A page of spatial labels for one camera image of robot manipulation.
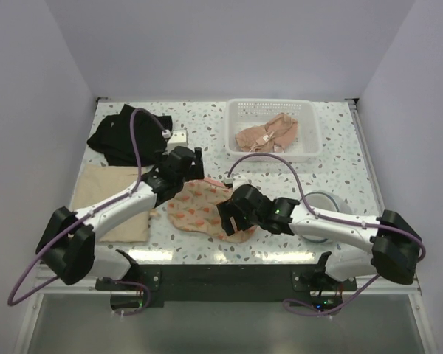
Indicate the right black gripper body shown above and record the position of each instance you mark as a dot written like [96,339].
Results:
[247,220]

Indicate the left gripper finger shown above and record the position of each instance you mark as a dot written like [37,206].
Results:
[198,161]
[195,172]

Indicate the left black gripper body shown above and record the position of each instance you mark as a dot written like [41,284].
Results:
[193,169]

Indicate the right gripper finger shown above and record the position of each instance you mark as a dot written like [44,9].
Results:
[227,210]
[232,224]

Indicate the tulip print mesh laundry bag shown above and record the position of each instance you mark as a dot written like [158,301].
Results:
[194,209]

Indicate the white plastic basket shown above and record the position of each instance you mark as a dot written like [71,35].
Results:
[240,114]

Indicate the black garment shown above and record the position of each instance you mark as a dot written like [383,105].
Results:
[113,139]

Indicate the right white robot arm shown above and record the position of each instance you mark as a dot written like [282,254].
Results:
[386,246]

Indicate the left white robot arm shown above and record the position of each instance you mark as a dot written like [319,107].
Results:
[67,245]

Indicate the round white mesh laundry bag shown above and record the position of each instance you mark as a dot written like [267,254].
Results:
[327,201]

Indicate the pink beige bra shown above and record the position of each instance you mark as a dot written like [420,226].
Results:
[274,136]

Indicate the beige folded garment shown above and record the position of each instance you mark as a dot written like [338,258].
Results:
[97,183]

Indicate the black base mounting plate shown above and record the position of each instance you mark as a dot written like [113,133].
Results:
[157,285]

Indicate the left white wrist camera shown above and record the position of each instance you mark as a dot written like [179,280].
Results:
[177,137]

